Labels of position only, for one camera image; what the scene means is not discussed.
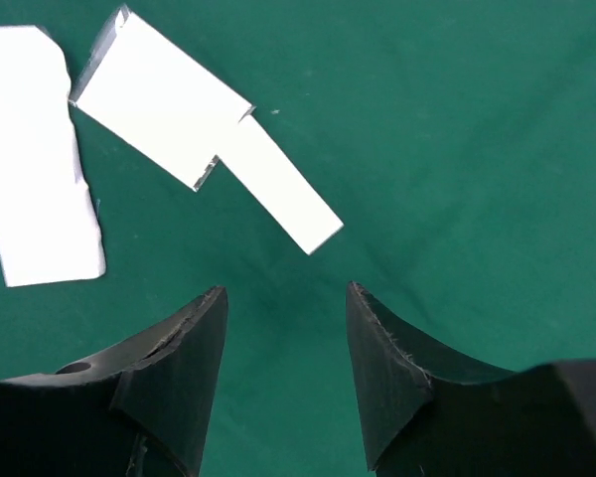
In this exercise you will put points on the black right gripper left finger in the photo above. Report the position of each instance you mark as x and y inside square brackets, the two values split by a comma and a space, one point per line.
[141, 407]

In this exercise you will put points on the white paper strip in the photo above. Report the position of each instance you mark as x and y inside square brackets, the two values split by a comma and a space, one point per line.
[267, 173]

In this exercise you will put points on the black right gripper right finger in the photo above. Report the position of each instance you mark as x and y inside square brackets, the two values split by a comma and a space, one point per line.
[428, 410]

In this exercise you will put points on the long white blue pouch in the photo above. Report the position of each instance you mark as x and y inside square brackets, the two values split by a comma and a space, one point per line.
[48, 228]

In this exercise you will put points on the small suture needle packet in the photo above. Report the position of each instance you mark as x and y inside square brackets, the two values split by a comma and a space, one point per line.
[156, 98]

